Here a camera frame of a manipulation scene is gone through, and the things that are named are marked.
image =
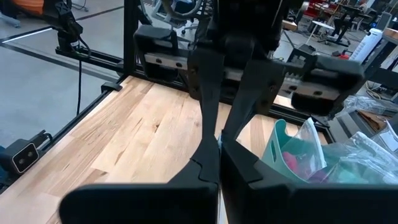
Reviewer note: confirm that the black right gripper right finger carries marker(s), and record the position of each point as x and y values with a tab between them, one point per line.
242	193

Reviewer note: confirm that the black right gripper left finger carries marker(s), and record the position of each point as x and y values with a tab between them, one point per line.
208	165

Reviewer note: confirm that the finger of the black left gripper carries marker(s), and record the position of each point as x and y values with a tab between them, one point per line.
258	87
208	87

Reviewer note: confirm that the clear zip plastic bag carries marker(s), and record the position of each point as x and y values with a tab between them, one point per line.
219	141

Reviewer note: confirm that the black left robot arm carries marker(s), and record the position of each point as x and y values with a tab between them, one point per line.
248	18

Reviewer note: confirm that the magenta bandage roll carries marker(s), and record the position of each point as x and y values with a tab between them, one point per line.
290	165

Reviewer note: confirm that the zip bag with magenta roll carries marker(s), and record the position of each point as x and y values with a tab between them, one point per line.
306	146

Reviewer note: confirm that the teal plastic bin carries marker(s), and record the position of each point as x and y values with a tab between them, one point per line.
266	158

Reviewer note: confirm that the crumpled clear plastic sheet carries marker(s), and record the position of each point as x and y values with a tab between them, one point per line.
367	104

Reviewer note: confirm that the white tower appliance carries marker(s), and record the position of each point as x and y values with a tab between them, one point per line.
367	45

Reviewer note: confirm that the white round table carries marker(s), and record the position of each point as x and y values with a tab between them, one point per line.
323	25

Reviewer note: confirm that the black desk with chairs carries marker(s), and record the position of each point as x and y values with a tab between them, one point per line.
342	25

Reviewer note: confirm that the brown cardboard box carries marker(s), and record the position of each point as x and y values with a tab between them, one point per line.
373	119

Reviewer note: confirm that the grey office chair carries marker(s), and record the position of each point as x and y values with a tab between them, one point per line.
180	16

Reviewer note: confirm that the zip bag with teal contents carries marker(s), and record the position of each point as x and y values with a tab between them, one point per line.
363	161

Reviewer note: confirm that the orange padded object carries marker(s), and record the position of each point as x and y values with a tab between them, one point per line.
28	6

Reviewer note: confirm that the black table frame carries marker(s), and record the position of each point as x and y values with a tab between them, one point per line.
130	37

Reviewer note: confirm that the black jointed mount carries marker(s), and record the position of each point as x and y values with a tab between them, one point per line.
66	25

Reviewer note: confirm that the black depth camera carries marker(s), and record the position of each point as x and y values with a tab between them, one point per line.
23	157

